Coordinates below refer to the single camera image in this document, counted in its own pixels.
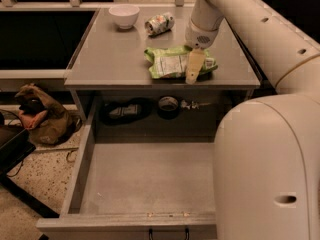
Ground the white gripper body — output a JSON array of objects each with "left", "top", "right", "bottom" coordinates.
[{"left": 185, "top": 18, "right": 219, "bottom": 49}]

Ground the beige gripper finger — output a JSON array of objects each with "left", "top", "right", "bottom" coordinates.
[{"left": 185, "top": 48, "right": 206, "bottom": 84}]

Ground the green rice chip bag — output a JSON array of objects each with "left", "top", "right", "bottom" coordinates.
[{"left": 144, "top": 45, "right": 218, "bottom": 81}]

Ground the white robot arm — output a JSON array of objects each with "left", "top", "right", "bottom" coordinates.
[{"left": 186, "top": 0, "right": 320, "bottom": 240}]

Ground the grey cabinet with top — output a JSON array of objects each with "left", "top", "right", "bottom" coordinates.
[{"left": 65, "top": 6, "right": 260, "bottom": 142}]

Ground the open grey top drawer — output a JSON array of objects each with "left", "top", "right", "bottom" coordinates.
[{"left": 37, "top": 99, "right": 216, "bottom": 240}]

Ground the brown canvas bag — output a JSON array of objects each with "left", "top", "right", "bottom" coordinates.
[{"left": 15, "top": 84, "right": 75, "bottom": 145}]

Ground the crushed soda can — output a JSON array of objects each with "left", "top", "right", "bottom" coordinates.
[{"left": 145, "top": 12, "right": 175, "bottom": 36}]

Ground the crumpled foil wrapper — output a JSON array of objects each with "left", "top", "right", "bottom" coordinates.
[{"left": 180, "top": 100, "right": 200, "bottom": 110}]

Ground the black tape roll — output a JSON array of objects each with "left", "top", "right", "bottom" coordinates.
[{"left": 157, "top": 96, "right": 179, "bottom": 120}]

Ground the white ceramic bowl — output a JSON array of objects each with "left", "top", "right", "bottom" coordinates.
[{"left": 109, "top": 4, "right": 140, "bottom": 29}]

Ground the black pouch with label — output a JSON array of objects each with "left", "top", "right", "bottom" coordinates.
[{"left": 99, "top": 98, "right": 153, "bottom": 126}]

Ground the black chair base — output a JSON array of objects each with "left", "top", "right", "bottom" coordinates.
[{"left": 0, "top": 112, "right": 60, "bottom": 219}]

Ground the black drawer handle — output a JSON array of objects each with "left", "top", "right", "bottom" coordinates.
[{"left": 148, "top": 229, "right": 190, "bottom": 240}]

